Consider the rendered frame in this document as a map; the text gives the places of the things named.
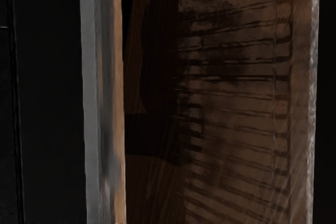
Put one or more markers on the open brown oven door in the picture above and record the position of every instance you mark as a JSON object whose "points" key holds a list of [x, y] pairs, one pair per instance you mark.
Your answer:
{"points": [[236, 129]]}

